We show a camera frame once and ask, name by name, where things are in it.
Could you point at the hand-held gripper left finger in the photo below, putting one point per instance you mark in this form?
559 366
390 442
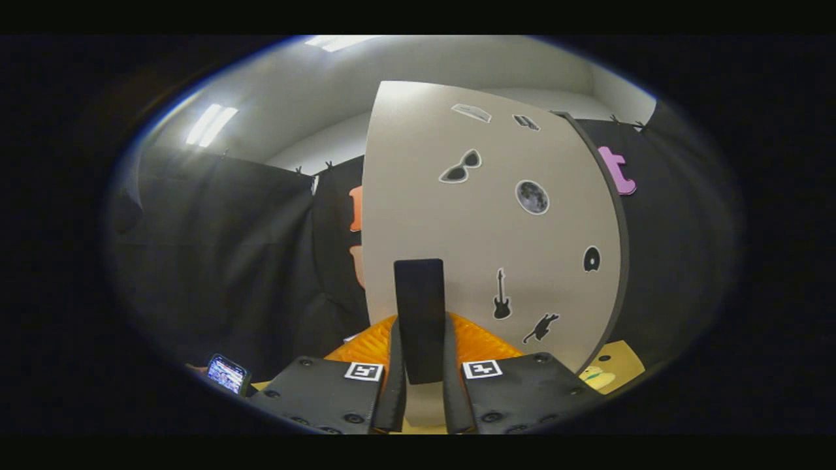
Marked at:
395 398

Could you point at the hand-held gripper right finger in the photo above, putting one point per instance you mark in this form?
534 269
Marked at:
454 401

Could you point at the beige cabinet door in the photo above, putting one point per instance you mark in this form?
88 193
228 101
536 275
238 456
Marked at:
457 235

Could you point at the yellow ridged toy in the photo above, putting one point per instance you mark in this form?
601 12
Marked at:
595 378

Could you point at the smartphone with lit screen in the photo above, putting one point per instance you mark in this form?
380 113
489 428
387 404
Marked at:
226 375

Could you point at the dark grey cabinet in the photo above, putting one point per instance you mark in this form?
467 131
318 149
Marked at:
624 267

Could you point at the black backdrop cloth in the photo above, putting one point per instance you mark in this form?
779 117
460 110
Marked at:
228 248

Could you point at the ceiling light panel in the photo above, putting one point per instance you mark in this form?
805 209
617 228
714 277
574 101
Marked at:
339 42
210 125

